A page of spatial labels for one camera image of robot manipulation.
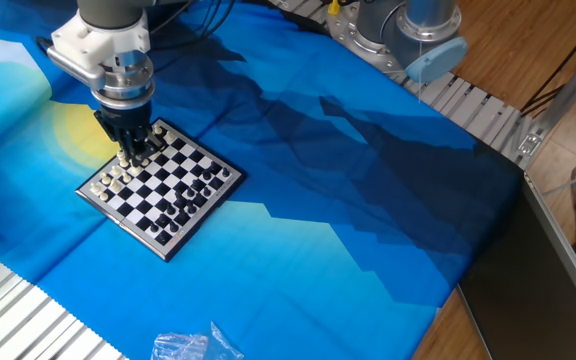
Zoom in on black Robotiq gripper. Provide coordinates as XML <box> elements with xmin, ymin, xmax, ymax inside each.
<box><xmin>92</xmin><ymin>106</ymin><xmax>167</xmax><ymax>169</ymax></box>

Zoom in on black and white chessboard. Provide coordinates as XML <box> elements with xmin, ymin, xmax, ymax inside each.
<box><xmin>75</xmin><ymin>117</ymin><xmax>247</xmax><ymax>263</ymax></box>

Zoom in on blue mountain print cloth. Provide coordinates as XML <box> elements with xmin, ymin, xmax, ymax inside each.
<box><xmin>0</xmin><ymin>0</ymin><xmax>525</xmax><ymax>360</ymax></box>

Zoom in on clear plastic bag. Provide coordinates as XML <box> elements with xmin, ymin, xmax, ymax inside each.
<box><xmin>150</xmin><ymin>321</ymin><xmax>246</xmax><ymax>360</ymax></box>

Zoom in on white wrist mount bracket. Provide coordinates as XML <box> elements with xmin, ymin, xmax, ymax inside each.
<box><xmin>50</xmin><ymin>8</ymin><xmax>152</xmax><ymax>72</ymax></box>

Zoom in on round silver base plate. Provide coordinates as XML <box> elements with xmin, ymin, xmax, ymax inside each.
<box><xmin>325</xmin><ymin>3</ymin><xmax>422</xmax><ymax>77</ymax></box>

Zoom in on black floor cables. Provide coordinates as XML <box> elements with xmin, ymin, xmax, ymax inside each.
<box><xmin>519</xmin><ymin>12</ymin><xmax>576</xmax><ymax>119</ymax></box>

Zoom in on black panel with aluminium frame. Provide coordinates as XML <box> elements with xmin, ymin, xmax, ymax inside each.
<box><xmin>456</xmin><ymin>172</ymin><xmax>576</xmax><ymax>360</ymax></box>

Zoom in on aluminium beam with corner bracket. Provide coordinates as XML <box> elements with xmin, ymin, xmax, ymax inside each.
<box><xmin>516</xmin><ymin>32</ymin><xmax>576</xmax><ymax>169</ymax></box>

